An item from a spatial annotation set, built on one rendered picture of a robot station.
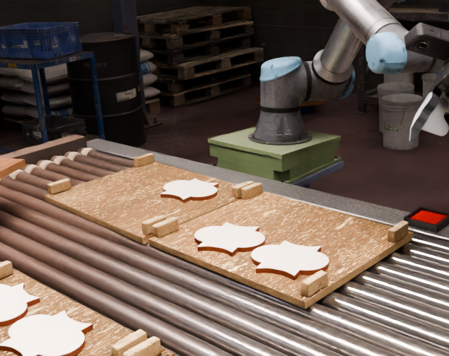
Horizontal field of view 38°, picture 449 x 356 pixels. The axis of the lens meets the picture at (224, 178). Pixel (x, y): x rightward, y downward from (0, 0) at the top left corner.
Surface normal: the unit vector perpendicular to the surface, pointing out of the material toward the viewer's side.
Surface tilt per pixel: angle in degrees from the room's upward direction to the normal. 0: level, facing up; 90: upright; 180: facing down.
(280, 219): 0
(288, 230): 0
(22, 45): 92
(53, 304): 0
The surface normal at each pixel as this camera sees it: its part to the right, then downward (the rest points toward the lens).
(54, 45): 0.88, 0.11
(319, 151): 0.73, 0.18
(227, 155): -0.69, 0.28
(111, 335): -0.06, -0.94
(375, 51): -0.97, 0.08
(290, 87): 0.25, 0.29
